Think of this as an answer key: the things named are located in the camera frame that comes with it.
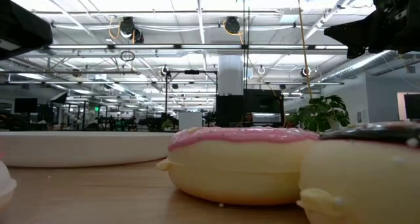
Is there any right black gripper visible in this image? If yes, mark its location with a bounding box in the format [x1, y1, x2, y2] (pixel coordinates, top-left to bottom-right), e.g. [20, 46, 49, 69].
[324, 0, 420, 60]

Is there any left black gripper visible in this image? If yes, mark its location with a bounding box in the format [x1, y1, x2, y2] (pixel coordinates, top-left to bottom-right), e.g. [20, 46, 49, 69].
[0, 0, 54, 61]

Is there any chocolate frosted donut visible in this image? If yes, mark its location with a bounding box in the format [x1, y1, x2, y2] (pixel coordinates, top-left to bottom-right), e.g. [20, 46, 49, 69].
[296, 121, 420, 224]

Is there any white frosted sprinkled donut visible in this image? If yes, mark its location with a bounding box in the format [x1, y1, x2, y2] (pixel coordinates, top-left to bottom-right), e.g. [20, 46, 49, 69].
[0, 152, 18, 212]

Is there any pink frosted donut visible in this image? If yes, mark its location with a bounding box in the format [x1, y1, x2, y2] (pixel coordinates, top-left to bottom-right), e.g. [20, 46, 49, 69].
[155, 125, 320, 206]

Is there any dark background monitor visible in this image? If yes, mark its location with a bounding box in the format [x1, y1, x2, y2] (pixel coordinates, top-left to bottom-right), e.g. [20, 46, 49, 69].
[13, 97, 38, 114]

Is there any green potted plant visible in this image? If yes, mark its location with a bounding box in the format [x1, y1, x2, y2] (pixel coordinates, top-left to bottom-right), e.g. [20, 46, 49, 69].
[286, 95, 351, 133]

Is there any white round plate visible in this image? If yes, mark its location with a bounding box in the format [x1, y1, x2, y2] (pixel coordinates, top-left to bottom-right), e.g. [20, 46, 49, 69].
[0, 130, 175, 168]

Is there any long ceiling light strip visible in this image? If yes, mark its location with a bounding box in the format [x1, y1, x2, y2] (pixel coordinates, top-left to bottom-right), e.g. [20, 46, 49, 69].
[48, 43, 349, 51]

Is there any white board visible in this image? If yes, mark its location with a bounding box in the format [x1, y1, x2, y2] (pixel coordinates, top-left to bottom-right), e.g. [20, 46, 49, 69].
[178, 112, 203, 131]

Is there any silver ventilation duct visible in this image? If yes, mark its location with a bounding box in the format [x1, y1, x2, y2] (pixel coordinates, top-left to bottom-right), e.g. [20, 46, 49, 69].
[323, 49, 398, 83]

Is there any yellow hanging cable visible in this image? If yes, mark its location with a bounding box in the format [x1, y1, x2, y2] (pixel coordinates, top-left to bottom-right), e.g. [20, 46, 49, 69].
[296, 0, 313, 100]

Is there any dark monitor white frame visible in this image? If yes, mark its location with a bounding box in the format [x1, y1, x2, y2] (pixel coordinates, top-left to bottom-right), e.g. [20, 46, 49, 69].
[396, 91, 420, 122]

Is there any ceiling cable reel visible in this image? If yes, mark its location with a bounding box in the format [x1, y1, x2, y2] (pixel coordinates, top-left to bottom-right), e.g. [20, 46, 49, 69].
[223, 16, 242, 35]
[118, 16, 145, 44]

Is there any black background frame rig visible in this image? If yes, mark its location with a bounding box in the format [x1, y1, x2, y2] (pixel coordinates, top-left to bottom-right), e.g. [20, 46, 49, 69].
[165, 69, 219, 117]

